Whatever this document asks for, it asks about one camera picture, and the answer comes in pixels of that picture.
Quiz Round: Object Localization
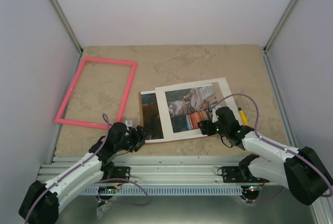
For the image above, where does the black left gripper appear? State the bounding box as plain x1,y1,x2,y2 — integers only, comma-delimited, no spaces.
116,126,152,153

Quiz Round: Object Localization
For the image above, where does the cat photo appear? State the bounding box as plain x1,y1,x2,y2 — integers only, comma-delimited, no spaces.
140,83,218,140

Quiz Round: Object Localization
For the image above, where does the white mat board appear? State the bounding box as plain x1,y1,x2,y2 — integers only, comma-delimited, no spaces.
155,77,231,142

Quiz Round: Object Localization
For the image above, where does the yellow screwdriver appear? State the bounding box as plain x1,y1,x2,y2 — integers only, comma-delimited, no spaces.
238,107,248,125

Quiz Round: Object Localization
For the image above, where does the brown backing board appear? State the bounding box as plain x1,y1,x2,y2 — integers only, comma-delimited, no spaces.
138,90,204,144

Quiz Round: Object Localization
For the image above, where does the pink picture frame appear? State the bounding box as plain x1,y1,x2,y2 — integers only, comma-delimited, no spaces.
54,57,137,130

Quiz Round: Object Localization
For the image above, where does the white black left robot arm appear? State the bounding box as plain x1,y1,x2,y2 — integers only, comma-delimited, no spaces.
18,122,150,223

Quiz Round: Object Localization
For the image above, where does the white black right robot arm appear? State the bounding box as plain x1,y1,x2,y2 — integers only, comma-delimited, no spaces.
198,107,332,205

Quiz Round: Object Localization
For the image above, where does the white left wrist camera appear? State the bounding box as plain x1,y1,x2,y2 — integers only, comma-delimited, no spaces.
124,120,133,129

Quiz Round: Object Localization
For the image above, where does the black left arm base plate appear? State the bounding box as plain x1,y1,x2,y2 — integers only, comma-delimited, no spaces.
102,166,131,180

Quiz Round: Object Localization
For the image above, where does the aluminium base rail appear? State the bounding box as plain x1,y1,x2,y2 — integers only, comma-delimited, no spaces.
35,155,323,186

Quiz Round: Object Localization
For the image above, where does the grey slotted cable duct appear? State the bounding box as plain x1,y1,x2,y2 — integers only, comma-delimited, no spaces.
81,185,244,196

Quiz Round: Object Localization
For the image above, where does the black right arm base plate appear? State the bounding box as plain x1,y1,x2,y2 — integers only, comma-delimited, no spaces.
217,166,266,183

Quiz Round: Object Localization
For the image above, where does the right aluminium corner post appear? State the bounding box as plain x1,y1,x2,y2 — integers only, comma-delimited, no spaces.
262,0,299,55

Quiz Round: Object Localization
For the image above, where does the aluminium corner post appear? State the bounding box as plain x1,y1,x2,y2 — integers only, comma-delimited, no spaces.
262,0,299,55
48,0,83,55

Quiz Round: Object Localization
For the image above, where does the left aluminium corner post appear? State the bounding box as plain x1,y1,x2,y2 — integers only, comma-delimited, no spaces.
48,0,83,55

